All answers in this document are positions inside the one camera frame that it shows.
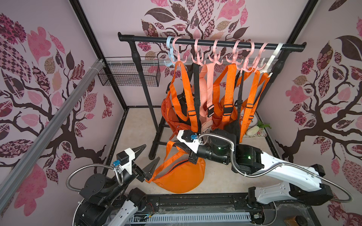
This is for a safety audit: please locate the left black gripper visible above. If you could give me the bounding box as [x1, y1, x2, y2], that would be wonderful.
[104, 144, 160, 200]

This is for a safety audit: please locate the orange bag underneath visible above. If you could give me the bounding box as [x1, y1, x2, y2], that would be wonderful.
[147, 141, 206, 194]

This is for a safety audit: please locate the small black sling bag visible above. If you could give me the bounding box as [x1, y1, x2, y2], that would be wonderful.
[226, 71, 245, 144]

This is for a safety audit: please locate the orange backpack with black panel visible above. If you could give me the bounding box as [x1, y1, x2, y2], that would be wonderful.
[161, 61, 199, 140]

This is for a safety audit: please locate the bright orange waist bag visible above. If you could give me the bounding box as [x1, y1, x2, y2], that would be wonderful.
[235, 70, 270, 143]

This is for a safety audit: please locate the dark orange backpack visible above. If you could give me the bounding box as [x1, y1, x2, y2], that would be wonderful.
[212, 64, 237, 130]

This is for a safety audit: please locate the black and orange bag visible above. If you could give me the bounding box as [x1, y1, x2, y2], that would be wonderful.
[180, 63, 201, 133]

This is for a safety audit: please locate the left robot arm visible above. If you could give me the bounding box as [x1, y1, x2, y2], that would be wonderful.
[66, 145, 160, 226]

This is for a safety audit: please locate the pink multi-hook hanger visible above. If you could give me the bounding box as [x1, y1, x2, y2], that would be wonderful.
[226, 40, 241, 70]
[240, 42, 255, 72]
[191, 39, 205, 66]
[208, 39, 223, 65]
[171, 37, 187, 64]
[252, 42, 269, 70]

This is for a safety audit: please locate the white multi-hook hanger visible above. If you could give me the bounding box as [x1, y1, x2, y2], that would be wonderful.
[260, 43, 283, 78]

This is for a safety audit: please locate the light blue multi-hook hanger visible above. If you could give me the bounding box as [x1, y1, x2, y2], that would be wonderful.
[164, 36, 175, 67]

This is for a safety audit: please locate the toy white radish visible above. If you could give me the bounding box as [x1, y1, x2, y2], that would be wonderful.
[245, 121, 271, 137]

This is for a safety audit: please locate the white patterned plate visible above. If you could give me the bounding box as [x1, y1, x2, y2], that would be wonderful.
[249, 114, 259, 127]

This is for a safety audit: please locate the aluminium profile bar back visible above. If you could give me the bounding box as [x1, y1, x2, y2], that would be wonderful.
[105, 56, 278, 66]

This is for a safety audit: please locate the aluminium profile bar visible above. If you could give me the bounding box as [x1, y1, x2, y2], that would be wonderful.
[1, 59, 105, 211]
[105, 56, 278, 66]

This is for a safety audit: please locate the brown bottle right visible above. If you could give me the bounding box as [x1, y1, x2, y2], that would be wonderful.
[284, 215, 308, 226]

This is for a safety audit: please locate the black clothes rack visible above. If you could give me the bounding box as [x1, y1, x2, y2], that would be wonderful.
[118, 32, 307, 160]

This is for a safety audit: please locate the aluminium profile bar left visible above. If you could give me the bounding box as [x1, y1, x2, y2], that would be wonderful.
[1, 59, 105, 211]

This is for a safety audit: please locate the right flexible metal conduit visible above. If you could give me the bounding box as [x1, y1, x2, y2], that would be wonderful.
[196, 132, 354, 203]

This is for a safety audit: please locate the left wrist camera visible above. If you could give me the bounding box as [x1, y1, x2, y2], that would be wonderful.
[112, 148, 138, 175]

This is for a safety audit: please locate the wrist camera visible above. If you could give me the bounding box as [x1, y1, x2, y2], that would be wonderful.
[177, 130, 203, 157]
[112, 148, 138, 175]

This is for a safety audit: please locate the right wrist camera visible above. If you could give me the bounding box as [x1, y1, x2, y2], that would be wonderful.
[177, 130, 203, 157]

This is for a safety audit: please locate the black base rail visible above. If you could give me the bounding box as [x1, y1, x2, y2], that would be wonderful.
[124, 192, 314, 214]

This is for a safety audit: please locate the white slotted cable duct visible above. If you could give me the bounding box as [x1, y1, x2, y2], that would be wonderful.
[127, 212, 251, 225]

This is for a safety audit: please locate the black wire basket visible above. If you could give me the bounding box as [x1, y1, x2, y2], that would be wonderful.
[98, 56, 161, 87]

